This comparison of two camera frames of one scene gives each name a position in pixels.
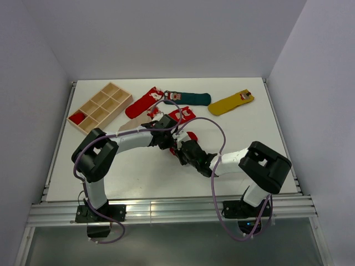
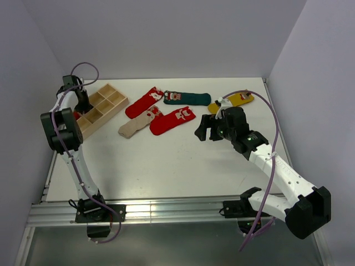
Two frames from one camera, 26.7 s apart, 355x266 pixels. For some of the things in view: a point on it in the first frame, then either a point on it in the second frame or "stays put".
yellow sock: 223,106 stays put
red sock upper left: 153,96 stays put
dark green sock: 192,98 stays put
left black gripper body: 167,134 to 84,93
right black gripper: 179,155 to 208,121
